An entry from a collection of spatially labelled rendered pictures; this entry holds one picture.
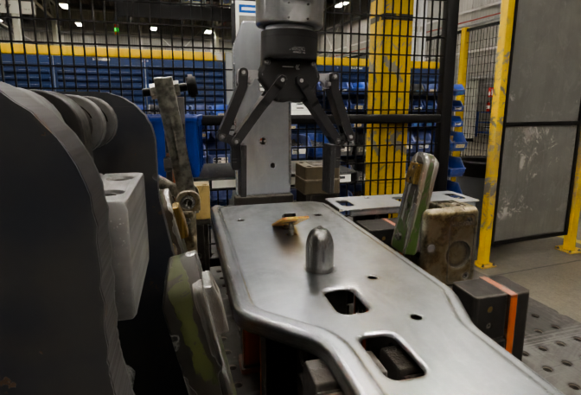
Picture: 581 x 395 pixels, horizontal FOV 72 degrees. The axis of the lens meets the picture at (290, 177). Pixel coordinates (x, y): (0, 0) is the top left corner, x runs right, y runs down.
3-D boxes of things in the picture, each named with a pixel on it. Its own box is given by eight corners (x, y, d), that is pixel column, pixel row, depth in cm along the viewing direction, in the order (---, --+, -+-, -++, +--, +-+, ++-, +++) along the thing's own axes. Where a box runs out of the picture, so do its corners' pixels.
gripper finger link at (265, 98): (290, 79, 52) (282, 73, 52) (238, 149, 52) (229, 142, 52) (283, 81, 56) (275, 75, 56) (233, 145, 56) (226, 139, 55)
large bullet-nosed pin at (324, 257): (337, 285, 45) (338, 228, 44) (309, 289, 44) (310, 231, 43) (327, 274, 48) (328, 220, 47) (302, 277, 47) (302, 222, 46)
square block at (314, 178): (338, 325, 89) (341, 165, 83) (303, 330, 87) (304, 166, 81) (325, 308, 97) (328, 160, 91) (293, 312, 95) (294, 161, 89)
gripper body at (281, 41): (263, 22, 48) (262, 101, 50) (329, 28, 51) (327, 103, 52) (252, 34, 56) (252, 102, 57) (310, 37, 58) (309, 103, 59)
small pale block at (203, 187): (218, 404, 66) (210, 185, 60) (195, 407, 65) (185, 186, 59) (216, 389, 69) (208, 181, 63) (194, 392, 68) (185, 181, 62)
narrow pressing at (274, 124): (290, 193, 84) (290, 22, 78) (236, 196, 81) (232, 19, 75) (290, 193, 85) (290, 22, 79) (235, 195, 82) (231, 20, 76)
